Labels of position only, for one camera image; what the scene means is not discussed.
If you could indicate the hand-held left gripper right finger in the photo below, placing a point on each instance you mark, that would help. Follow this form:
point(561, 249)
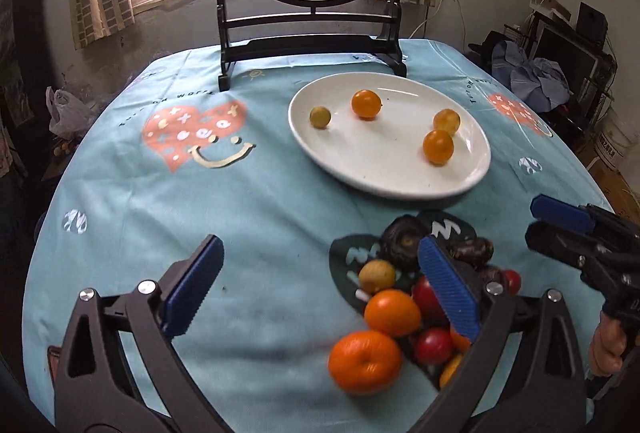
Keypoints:
point(450, 285)

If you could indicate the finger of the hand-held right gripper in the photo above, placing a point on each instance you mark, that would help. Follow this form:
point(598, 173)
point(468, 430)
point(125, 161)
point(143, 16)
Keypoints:
point(560, 244)
point(560, 213)

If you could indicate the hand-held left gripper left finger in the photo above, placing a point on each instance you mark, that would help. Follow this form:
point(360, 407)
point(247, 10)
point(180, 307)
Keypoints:
point(192, 285)

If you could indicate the large orange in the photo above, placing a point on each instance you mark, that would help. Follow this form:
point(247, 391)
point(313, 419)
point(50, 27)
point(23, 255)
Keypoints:
point(365, 362)

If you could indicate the white oval plate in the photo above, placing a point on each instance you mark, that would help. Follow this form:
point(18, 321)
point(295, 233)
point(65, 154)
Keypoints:
point(385, 163)

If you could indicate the person's right hand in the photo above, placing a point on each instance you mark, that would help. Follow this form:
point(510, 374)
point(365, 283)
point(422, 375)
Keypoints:
point(606, 345)

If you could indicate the dark purple mangosteen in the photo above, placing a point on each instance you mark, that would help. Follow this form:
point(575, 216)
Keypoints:
point(472, 250)
point(400, 240)

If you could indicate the small orange kumquat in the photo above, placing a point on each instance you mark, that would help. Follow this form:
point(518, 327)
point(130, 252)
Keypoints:
point(459, 339)

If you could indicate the small red tomato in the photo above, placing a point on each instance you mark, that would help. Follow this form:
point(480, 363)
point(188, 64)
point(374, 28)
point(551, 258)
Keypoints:
point(512, 281)

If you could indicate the medium orange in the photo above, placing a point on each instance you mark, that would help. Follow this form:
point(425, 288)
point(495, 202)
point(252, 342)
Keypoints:
point(392, 313)

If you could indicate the yellow round fruit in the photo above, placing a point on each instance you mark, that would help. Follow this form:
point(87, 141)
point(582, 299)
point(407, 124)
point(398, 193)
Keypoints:
point(377, 275)

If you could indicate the light blue printed tablecloth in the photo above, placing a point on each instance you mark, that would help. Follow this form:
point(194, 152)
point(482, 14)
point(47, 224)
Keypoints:
point(200, 203)

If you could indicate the small yellow kumquat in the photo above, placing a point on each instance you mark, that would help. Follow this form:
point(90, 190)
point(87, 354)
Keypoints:
point(450, 370)

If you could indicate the white bucket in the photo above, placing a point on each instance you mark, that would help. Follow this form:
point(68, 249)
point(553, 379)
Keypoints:
point(616, 135)

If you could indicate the small orange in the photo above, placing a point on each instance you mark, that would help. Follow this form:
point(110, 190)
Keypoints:
point(366, 104)
point(438, 147)

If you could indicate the pile of blue clothes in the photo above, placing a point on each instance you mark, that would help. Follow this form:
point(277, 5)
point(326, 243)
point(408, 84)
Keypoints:
point(532, 73)

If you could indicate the small yellow-orange fruit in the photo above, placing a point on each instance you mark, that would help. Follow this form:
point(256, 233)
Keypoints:
point(446, 122)

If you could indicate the black monitor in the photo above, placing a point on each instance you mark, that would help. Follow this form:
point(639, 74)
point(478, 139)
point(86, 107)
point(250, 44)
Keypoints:
point(570, 50)

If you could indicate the black speaker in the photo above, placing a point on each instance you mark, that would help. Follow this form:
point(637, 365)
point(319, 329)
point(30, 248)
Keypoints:
point(593, 20)

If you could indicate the small yellow-green fruit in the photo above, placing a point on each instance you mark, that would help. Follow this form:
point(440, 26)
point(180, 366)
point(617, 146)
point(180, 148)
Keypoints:
point(319, 117)

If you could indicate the white plastic bag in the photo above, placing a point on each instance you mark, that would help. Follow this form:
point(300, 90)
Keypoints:
point(64, 110)

